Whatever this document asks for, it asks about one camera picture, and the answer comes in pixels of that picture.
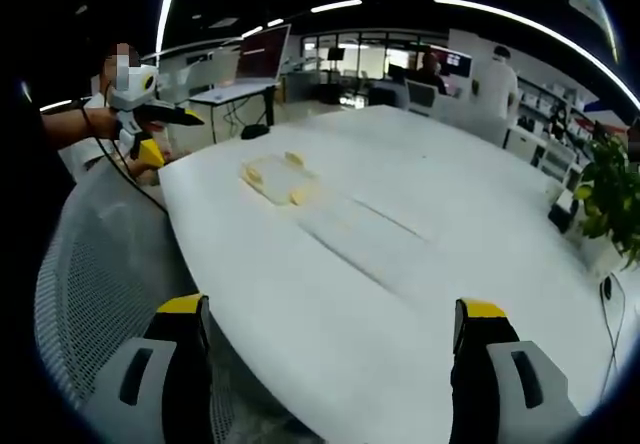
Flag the green potted plant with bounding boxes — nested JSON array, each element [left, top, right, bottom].
[[573, 132, 640, 271]]

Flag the pale yellow plastic buckle part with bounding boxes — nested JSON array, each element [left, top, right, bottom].
[[240, 159, 267, 189], [288, 185, 316, 207]]

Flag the computer monitor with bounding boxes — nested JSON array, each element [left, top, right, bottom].
[[439, 50, 474, 79]]

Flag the large display screen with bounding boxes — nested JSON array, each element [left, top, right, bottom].
[[233, 24, 292, 86]]

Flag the grey mesh office chair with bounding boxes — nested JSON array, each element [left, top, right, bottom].
[[33, 157, 241, 444]]

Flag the long ceiling light strip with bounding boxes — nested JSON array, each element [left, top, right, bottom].
[[155, 0, 179, 56], [310, 0, 364, 14], [432, 0, 640, 111]]

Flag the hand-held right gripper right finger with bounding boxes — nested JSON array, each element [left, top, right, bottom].
[[449, 297, 586, 444]]

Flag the white storage shelving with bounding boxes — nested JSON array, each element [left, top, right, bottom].
[[504, 74, 604, 175]]

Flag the thin black cable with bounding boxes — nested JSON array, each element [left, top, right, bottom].
[[598, 272, 629, 398]]

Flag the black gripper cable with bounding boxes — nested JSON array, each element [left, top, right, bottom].
[[79, 98, 169, 213]]

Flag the black and white device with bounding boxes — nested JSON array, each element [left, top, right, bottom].
[[546, 187, 582, 234]]

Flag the white office chair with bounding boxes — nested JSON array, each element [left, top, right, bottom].
[[403, 78, 442, 116]]

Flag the white desk with black legs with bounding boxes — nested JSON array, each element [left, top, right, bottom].
[[188, 82, 279, 146]]

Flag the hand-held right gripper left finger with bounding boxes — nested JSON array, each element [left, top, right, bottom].
[[79, 293, 214, 444]]

